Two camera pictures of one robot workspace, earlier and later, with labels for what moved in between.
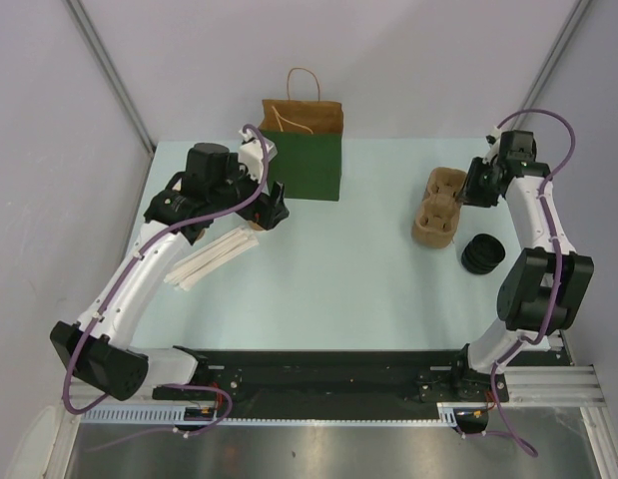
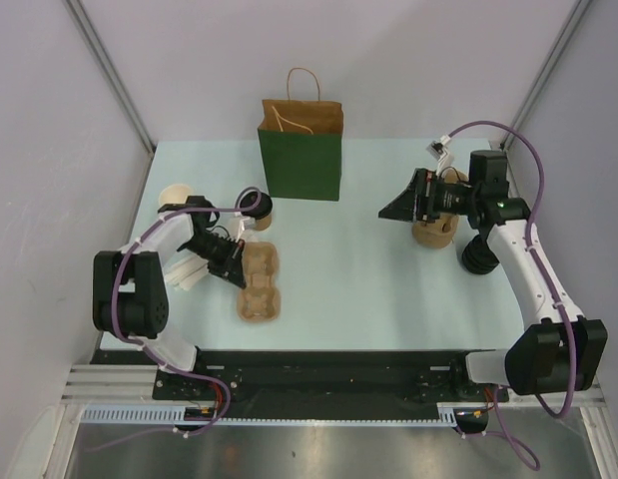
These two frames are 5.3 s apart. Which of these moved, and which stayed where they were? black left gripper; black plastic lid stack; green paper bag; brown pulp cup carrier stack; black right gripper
Moved: black left gripper; black right gripper
Stayed: black plastic lid stack; brown pulp cup carrier stack; green paper bag
